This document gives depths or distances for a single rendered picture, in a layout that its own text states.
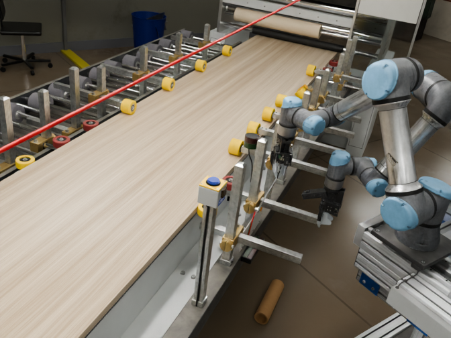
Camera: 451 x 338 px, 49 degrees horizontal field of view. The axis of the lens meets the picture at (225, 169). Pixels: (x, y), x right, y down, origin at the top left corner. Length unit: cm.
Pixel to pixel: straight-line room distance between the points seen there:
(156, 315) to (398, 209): 95
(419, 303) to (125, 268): 96
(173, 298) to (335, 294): 137
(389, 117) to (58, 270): 116
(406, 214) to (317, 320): 143
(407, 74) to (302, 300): 175
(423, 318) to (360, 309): 136
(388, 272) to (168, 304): 83
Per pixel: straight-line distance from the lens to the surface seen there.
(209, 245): 167
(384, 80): 156
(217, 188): 153
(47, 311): 159
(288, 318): 289
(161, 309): 196
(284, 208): 216
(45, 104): 251
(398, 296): 176
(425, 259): 179
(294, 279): 313
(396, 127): 160
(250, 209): 213
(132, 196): 204
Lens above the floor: 203
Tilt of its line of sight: 29 degrees down
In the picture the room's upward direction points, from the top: 7 degrees clockwise
